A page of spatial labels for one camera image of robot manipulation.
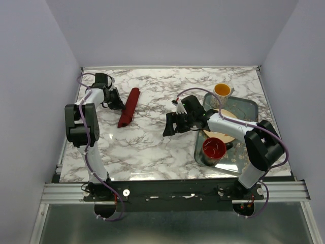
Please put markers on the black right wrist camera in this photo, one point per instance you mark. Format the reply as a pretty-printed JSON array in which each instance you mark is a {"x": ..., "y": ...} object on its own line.
[{"x": 188, "y": 105}]

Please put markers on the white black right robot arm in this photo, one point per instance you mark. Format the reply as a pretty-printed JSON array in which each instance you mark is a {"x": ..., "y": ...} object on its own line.
[{"x": 264, "y": 147}]

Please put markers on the red and black cup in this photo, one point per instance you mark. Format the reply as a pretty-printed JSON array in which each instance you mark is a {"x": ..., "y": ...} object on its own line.
[{"x": 212, "y": 151}]

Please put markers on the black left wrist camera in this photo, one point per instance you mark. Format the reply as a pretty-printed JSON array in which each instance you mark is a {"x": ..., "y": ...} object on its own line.
[{"x": 103, "y": 80}]

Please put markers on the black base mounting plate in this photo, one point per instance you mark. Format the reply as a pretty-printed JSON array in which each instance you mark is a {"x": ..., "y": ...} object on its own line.
[{"x": 209, "y": 203}]

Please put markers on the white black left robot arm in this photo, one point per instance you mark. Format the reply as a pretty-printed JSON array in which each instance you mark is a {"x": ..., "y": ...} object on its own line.
[{"x": 82, "y": 130}]

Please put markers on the white floral mug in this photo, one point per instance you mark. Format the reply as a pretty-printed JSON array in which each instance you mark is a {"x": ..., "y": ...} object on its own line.
[{"x": 221, "y": 93}]

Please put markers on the dark red cloth napkin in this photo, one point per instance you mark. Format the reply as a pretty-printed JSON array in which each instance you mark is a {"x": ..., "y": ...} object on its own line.
[{"x": 131, "y": 103}]

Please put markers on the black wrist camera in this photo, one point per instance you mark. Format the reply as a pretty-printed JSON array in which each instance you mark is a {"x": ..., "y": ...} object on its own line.
[
  {"x": 103, "y": 80},
  {"x": 188, "y": 105}
]

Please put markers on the teal floral serving tray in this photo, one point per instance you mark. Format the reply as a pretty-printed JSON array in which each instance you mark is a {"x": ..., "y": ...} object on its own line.
[{"x": 236, "y": 158}]

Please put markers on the beige bird pattern plate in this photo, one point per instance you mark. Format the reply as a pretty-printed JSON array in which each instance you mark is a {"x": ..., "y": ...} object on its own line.
[{"x": 225, "y": 138}]

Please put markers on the aluminium frame rail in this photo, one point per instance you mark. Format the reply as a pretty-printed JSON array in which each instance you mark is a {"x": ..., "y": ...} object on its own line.
[{"x": 276, "y": 191}]

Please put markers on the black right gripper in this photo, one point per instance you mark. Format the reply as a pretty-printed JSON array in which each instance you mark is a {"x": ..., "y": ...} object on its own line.
[{"x": 171, "y": 118}]

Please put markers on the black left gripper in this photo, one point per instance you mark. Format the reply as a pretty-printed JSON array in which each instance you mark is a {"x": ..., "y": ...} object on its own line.
[{"x": 118, "y": 104}]

